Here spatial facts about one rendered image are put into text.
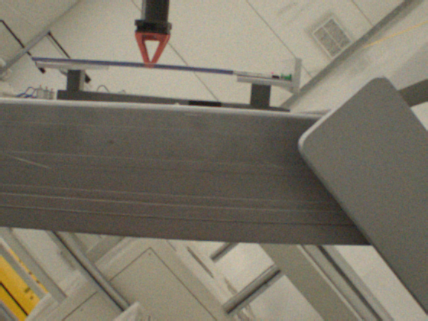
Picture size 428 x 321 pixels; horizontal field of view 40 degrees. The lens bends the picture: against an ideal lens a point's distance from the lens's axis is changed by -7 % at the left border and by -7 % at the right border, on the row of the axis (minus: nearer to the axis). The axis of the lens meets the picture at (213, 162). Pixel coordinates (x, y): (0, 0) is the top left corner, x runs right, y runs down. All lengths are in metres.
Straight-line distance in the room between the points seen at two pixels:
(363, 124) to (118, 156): 0.11
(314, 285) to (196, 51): 7.25
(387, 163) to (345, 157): 0.02
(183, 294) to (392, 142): 1.57
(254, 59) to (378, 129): 8.25
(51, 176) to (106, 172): 0.03
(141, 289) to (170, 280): 0.09
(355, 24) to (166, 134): 8.60
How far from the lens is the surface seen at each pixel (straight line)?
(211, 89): 8.41
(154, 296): 1.81
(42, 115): 0.29
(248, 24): 8.55
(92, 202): 0.29
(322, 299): 1.35
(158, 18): 1.26
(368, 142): 0.26
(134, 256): 1.78
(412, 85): 1.05
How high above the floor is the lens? 0.79
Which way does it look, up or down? 5 degrees down
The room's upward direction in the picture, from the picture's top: 40 degrees counter-clockwise
